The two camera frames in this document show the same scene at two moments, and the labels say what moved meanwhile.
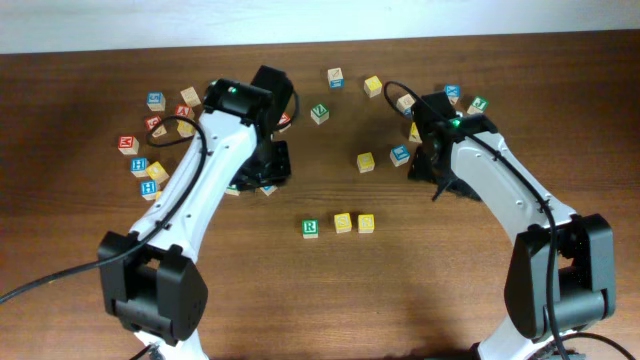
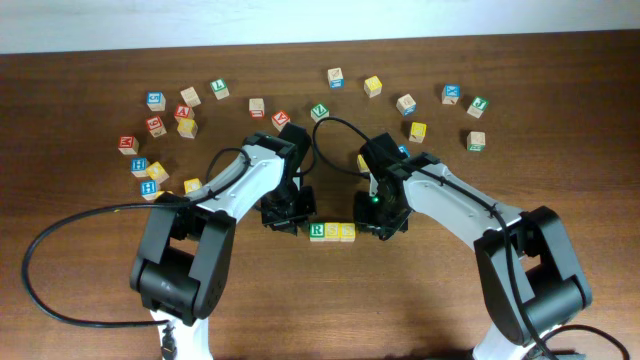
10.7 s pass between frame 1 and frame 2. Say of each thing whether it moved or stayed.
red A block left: stayed
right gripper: moved
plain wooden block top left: stayed
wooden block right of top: stayed
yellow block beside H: stayed
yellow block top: stayed
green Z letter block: stayed
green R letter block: moved
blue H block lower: stayed
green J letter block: stayed
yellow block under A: stayed
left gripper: moved
